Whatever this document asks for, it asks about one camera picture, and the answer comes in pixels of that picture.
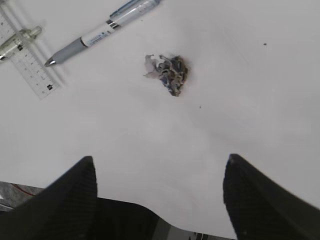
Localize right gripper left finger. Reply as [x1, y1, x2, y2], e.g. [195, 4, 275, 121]
[0, 156, 98, 240]

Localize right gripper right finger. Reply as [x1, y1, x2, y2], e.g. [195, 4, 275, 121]
[223, 153, 320, 240]

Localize dark paper ball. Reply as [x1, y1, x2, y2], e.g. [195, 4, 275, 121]
[144, 54, 189, 97]

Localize beige grip pen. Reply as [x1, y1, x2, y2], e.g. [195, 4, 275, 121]
[0, 26, 42, 64]

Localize blue clip pen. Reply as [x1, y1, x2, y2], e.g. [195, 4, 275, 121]
[44, 0, 160, 67]

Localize clear plastic ruler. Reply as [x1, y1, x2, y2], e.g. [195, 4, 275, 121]
[0, 0, 61, 100]

